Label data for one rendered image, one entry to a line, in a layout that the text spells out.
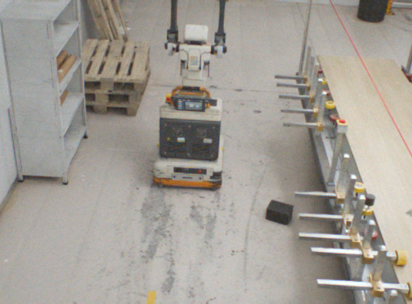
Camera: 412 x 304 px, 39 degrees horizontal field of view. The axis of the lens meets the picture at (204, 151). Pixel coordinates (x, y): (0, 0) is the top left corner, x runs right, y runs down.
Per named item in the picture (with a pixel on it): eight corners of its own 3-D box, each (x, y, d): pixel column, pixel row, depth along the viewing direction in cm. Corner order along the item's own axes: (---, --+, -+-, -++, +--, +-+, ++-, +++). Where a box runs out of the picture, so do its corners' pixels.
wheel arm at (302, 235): (298, 240, 343) (299, 235, 341) (298, 237, 346) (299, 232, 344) (371, 245, 343) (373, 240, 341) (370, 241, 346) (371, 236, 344)
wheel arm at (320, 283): (317, 287, 295) (318, 282, 293) (316, 282, 298) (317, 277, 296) (415, 294, 294) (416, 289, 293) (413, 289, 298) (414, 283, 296)
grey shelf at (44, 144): (18, 182, 526) (-6, 17, 447) (46, 134, 604) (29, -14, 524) (67, 185, 526) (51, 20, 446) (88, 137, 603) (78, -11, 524)
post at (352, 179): (338, 237, 378) (350, 177, 353) (337, 234, 381) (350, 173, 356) (343, 237, 378) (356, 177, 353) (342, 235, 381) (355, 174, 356)
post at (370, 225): (353, 288, 333) (369, 223, 308) (352, 284, 336) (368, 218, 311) (359, 288, 333) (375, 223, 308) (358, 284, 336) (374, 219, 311)
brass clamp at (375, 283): (371, 297, 292) (373, 290, 290) (365, 278, 304) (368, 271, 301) (383, 297, 292) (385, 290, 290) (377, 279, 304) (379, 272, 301)
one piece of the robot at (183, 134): (218, 173, 523) (223, 90, 480) (158, 169, 524) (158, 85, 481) (218, 154, 552) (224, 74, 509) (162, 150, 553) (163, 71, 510)
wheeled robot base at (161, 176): (221, 190, 523) (223, 168, 510) (152, 186, 524) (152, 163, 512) (223, 153, 581) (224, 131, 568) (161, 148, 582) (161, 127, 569)
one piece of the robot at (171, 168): (213, 176, 515) (213, 168, 511) (166, 173, 516) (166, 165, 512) (213, 175, 517) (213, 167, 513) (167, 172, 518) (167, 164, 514)
